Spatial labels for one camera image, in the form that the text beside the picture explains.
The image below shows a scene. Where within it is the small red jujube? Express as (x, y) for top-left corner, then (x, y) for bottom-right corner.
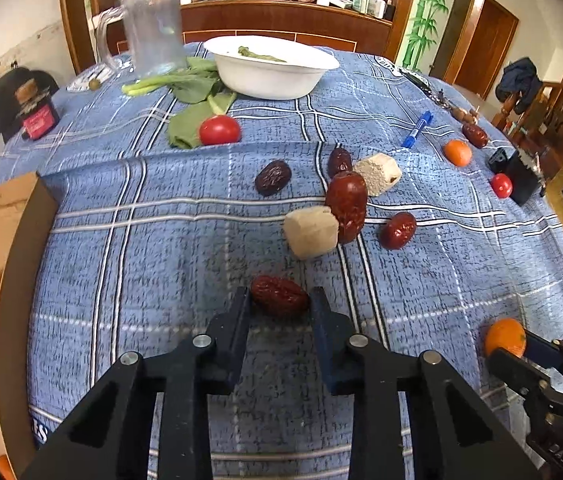
(379, 211), (417, 250)

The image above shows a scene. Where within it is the beige yam chunk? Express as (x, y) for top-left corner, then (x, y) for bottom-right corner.
(283, 206), (339, 260)
(353, 153), (402, 197)

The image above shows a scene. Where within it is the dark wrinkled date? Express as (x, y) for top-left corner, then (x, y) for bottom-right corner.
(254, 159), (292, 196)

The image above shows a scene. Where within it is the blue plaid tablecloth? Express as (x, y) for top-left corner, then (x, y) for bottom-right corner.
(0, 51), (563, 478)

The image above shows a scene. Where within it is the black cylindrical motor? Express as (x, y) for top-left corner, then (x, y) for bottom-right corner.
(487, 148), (546, 206)

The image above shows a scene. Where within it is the red tomato right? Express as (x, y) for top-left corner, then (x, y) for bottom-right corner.
(491, 174), (513, 198)

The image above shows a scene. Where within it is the large red jujube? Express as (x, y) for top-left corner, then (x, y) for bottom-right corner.
(325, 171), (368, 244)

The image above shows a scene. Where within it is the dark jujube behind large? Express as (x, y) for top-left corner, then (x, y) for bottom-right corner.
(327, 145), (353, 178)

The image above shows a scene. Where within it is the cardboard tray box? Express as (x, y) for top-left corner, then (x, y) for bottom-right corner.
(0, 172), (58, 479)

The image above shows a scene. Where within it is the wooden stair railing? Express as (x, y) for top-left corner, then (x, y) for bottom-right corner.
(492, 78), (563, 179)

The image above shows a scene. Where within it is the blue marker pen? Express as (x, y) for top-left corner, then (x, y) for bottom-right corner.
(402, 110), (433, 148)

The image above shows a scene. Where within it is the dark jacket on railing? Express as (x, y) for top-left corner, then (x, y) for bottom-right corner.
(495, 58), (543, 115)

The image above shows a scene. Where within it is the key bunch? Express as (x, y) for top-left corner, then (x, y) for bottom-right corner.
(396, 67), (478, 125)

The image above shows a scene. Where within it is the red tomato near greens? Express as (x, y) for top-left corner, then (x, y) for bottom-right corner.
(199, 115), (242, 145)

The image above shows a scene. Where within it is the brown wooden door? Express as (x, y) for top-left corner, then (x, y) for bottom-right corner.
(455, 0), (519, 100)

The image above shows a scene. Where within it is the dark jar pink label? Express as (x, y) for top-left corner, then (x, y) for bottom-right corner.
(15, 78), (59, 141)

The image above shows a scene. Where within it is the white bowl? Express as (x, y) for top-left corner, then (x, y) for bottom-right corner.
(204, 35), (340, 101)

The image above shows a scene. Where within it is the green leafy vegetable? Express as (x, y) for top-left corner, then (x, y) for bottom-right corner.
(122, 56), (237, 150)

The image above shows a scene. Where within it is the wooden counter cabinet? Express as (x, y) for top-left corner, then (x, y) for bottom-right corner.
(58, 0), (423, 74)

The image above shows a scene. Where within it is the small green olive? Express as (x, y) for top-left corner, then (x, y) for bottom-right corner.
(88, 78), (102, 91)

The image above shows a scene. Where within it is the clear plastic pitcher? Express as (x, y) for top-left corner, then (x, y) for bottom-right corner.
(95, 0), (188, 77)

